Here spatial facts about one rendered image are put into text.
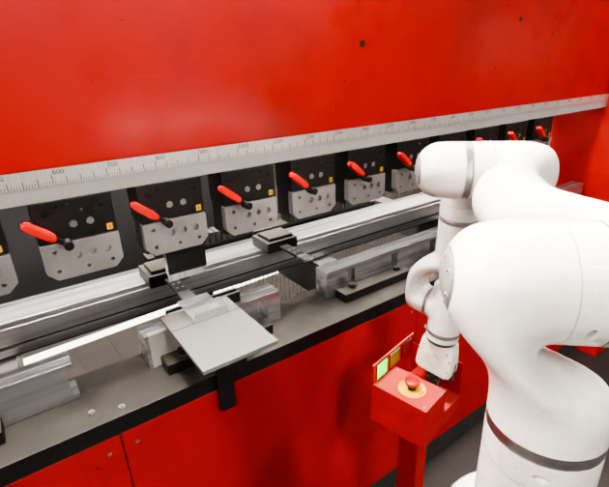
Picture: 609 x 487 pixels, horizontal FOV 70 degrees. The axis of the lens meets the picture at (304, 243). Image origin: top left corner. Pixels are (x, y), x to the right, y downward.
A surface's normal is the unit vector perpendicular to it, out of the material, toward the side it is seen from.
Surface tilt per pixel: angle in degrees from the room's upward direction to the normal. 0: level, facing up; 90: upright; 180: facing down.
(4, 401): 90
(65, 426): 0
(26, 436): 0
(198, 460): 90
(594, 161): 90
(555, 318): 96
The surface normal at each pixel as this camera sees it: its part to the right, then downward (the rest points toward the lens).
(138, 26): 0.58, 0.29
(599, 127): -0.81, 0.24
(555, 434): -0.41, 0.39
